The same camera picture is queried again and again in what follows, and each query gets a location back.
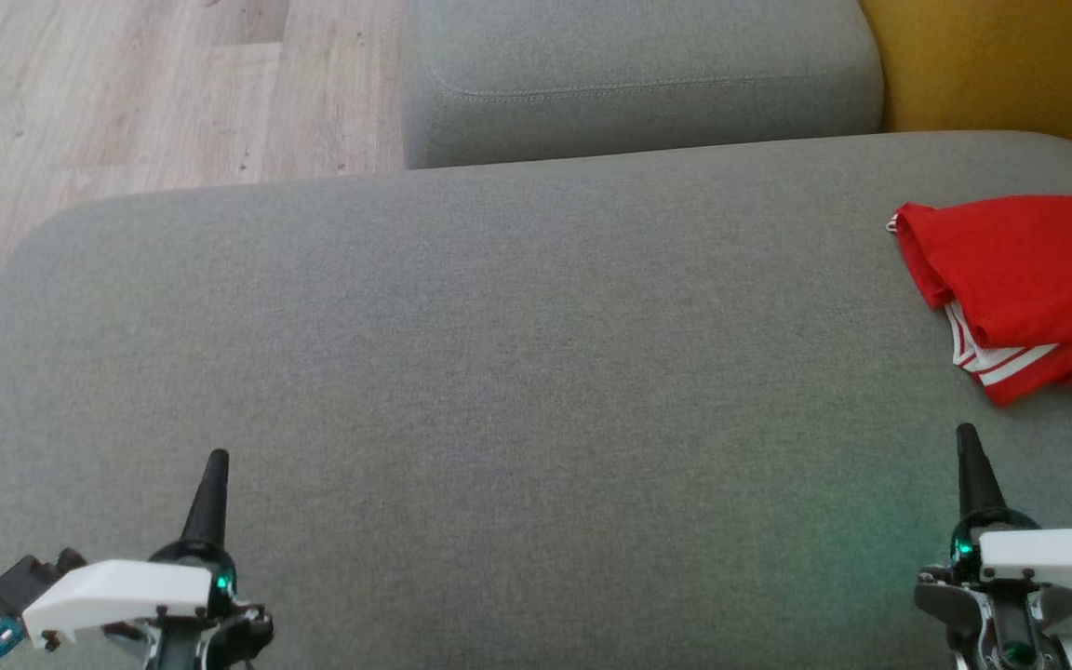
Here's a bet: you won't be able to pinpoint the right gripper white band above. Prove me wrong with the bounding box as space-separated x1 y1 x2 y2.
913 422 1072 670

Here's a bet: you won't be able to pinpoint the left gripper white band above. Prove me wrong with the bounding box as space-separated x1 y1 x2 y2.
20 449 276 670

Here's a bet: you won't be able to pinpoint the red mesh shorts white trim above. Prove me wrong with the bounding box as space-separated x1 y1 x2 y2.
946 300 1072 409

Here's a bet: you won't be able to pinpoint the red jersey shirt white sleeves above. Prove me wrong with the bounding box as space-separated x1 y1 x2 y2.
886 194 1072 349

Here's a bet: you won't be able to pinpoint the large grey sofa seat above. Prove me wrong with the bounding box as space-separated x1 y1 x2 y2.
0 129 1072 670

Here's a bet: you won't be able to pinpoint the mustard yellow cushion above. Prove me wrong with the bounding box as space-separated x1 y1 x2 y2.
859 0 1072 181

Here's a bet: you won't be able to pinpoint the small grey sofa cushion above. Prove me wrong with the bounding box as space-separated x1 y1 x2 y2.
402 0 886 171

